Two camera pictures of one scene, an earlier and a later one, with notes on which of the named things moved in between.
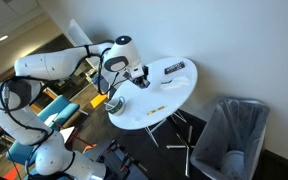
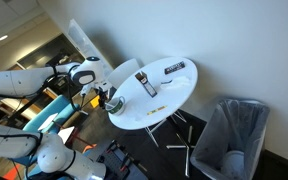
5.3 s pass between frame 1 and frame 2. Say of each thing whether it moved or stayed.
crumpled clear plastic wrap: stayed
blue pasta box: moved
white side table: stayed
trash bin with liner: stayed
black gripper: moved
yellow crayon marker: stayed
